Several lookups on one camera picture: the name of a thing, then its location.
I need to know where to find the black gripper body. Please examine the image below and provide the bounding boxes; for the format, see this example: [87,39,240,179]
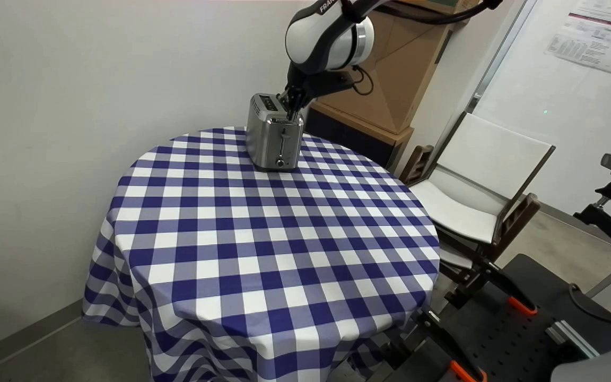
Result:
[280,63,359,111]

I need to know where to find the silver two-slot toaster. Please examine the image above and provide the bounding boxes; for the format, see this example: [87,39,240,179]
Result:
[246,91,307,171]

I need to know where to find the blue white checkered tablecloth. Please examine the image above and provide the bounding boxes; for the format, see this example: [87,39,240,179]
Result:
[81,124,444,382]

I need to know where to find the white whiteboard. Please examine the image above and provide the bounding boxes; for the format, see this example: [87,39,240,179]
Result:
[469,0,611,237]

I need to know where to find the printed paper poster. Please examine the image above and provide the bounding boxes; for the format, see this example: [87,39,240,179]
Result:
[546,0,611,85]

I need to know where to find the black clamp with orange tip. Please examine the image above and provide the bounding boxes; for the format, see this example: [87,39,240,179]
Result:
[460,252,540,320]
[417,309,490,382]

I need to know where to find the black perforated base platform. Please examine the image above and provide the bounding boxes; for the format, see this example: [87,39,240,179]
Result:
[382,252,611,382]

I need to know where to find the grey rounded machine housing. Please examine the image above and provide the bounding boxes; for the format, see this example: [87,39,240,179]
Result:
[547,327,611,382]

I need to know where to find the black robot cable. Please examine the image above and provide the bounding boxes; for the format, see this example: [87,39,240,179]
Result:
[348,66,378,98]

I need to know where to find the white chair with wooden frame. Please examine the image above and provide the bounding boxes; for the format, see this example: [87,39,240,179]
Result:
[396,111,557,300]

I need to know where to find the aluminium rail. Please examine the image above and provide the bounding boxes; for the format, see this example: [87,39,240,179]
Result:
[546,315,602,361]

